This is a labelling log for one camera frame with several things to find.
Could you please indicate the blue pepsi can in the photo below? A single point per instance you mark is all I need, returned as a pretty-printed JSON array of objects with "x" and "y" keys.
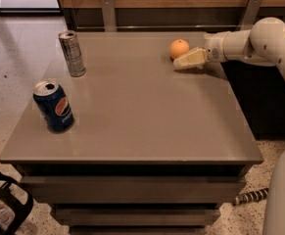
[{"x": 53, "y": 104}]

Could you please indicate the white power strip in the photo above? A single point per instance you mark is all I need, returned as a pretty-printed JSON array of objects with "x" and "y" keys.
[{"x": 249, "y": 197}]

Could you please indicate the tall silver can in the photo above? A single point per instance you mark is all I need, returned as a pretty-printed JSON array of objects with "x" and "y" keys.
[{"x": 72, "y": 53}]

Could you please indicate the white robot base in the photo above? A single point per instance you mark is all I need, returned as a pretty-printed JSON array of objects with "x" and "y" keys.
[{"x": 274, "y": 219}]

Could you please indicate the orange fruit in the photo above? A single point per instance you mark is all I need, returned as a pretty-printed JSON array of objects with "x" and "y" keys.
[{"x": 178, "y": 47}]

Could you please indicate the metal bracket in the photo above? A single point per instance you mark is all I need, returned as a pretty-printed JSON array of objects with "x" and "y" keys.
[
  {"x": 109, "y": 15},
  {"x": 249, "y": 14}
]

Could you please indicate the left metal bracket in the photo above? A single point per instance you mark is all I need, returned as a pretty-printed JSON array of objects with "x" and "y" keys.
[{"x": 109, "y": 15}]

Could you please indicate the grey drawer cabinet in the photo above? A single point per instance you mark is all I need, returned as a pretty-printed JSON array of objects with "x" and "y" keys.
[{"x": 153, "y": 149}]

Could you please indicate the right metal bracket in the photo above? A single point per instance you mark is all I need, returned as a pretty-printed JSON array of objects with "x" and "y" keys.
[{"x": 249, "y": 14}]

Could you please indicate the horizontal metal rail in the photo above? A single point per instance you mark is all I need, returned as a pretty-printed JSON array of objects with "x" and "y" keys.
[{"x": 163, "y": 28}]

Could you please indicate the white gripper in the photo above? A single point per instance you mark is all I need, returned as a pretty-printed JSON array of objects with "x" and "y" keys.
[{"x": 214, "y": 49}]

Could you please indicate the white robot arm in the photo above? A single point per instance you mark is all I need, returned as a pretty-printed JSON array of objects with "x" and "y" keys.
[{"x": 261, "y": 45}]

